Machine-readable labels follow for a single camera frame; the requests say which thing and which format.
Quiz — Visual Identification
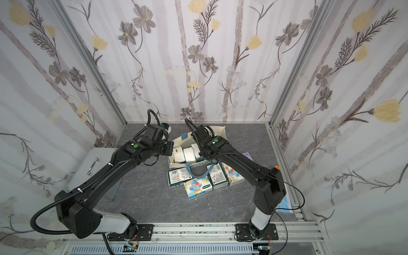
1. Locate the silver metal case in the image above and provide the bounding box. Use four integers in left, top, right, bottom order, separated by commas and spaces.
65, 148, 117, 192

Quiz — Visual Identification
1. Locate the light blue tissue pack front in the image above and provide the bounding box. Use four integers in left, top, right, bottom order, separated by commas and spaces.
183, 147, 196, 164

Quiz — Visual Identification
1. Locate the green white tissue pack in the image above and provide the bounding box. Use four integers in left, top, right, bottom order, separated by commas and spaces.
167, 168, 193, 188
207, 164, 229, 190
191, 143, 203, 162

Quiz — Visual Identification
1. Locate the blue face mask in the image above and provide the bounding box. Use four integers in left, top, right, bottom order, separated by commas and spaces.
276, 194, 293, 213

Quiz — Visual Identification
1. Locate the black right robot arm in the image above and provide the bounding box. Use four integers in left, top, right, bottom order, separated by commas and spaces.
184, 118, 290, 239

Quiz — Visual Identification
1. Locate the green white tissue pack front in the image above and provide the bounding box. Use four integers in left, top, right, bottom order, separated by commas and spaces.
207, 164, 229, 190

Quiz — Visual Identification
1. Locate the cartoon elephant tissue pack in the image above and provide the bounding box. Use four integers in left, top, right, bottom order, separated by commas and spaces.
221, 163, 245, 186

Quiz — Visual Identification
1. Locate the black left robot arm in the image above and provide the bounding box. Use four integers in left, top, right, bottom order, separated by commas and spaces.
30, 109, 173, 239

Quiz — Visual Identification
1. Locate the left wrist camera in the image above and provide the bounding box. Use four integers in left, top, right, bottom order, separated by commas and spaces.
161, 123, 171, 133

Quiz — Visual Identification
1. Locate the green white tissue pack back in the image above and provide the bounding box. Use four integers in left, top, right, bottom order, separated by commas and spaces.
167, 168, 193, 188

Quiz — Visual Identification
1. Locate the cream canvas tote bag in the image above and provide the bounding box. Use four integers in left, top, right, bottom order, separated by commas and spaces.
168, 132, 211, 177

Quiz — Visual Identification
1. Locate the aluminium frame rail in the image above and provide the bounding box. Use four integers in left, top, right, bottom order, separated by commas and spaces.
56, 222, 330, 255

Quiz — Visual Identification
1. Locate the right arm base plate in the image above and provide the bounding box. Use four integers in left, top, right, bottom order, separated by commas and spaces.
234, 223, 279, 242

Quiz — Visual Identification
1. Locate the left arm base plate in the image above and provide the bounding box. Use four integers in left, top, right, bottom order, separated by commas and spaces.
107, 224, 154, 242

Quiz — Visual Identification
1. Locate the purple tissue pack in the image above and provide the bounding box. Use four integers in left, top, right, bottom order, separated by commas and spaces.
243, 153, 253, 160

